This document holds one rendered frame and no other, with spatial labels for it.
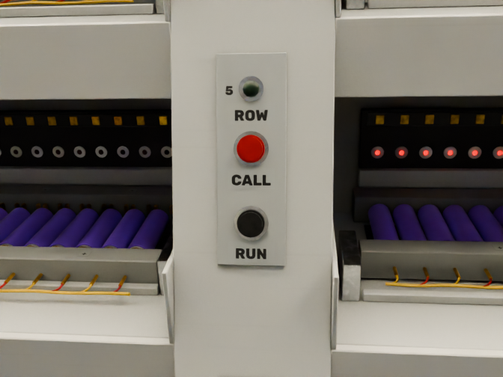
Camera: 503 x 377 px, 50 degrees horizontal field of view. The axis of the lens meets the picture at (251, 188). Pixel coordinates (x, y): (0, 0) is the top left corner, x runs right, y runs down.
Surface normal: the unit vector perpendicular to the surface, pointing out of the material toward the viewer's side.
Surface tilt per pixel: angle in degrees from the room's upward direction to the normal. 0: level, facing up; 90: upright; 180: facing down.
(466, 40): 108
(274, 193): 90
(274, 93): 90
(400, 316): 18
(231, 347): 90
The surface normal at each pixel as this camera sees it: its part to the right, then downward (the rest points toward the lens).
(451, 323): -0.03, -0.92
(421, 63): -0.09, 0.39
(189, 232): -0.10, 0.08
